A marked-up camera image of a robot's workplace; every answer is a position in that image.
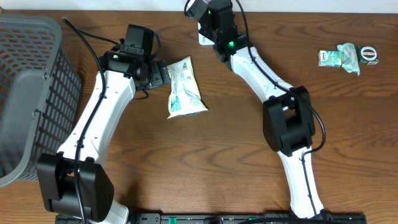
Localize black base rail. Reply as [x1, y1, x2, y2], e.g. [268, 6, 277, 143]
[55, 212, 368, 224]

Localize grey plastic mesh basket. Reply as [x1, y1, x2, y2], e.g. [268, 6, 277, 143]
[1, 14, 82, 187]

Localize small dark green box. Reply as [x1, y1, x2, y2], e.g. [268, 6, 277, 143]
[357, 45, 379, 65]

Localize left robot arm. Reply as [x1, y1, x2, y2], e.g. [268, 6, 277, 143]
[37, 24, 170, 223]

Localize white barcode scanner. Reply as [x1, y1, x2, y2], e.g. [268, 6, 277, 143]
[198, 33, 215, 45]

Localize teal crinkled snack packet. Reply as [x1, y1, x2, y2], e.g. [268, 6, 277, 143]
[337, 43, 360, 76]

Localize large white wet-wipes pack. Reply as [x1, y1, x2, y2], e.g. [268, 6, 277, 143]
[167, 56, 208, 119]

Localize green Kleenex tissue pack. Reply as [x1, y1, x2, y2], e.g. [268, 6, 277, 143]
[318, 50, 342, 67]

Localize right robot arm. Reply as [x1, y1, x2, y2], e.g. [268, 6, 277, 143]
[184, 1, 323, 218]

